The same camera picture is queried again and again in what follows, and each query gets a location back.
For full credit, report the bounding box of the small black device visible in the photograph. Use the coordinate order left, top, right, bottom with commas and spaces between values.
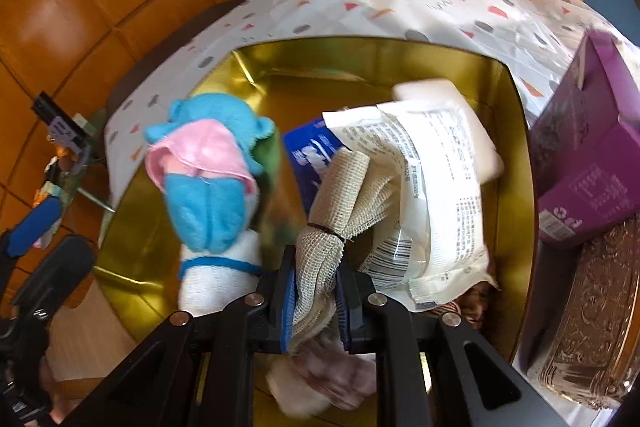
32, 92, 87, 150

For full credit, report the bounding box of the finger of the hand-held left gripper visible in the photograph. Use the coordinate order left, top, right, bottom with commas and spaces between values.
0, 194, 65, 260

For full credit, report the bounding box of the embossed gold tin lid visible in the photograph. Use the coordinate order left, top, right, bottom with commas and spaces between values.
520, 219, 640, 410

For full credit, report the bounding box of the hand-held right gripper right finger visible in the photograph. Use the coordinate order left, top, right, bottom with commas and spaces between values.
336, 267, 566, 427

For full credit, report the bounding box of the white printed plastic packet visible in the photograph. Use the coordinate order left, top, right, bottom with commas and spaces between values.
322, 99, 493, 313

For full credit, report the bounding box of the purple tissue box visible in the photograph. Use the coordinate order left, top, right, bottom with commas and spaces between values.
530, 29, 640, 249

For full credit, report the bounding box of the blue tissue packet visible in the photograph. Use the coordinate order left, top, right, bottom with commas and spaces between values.
281, 117, 346, 218

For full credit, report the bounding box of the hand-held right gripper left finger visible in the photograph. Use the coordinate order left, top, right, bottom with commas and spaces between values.
70, 246, 301, 427

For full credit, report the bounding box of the cream mesh cloth bundle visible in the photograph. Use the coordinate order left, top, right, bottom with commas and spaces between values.
287, 147, 401, 353

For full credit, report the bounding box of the blue and pink towel doll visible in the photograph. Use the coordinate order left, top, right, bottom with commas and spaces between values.
144, 93, 276, 315

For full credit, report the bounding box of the gold tin box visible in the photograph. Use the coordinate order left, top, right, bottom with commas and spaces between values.
92, 37, 536, 427

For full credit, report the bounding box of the pink satin scrunchie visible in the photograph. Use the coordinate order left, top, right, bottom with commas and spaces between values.
295, 347, 380, 410

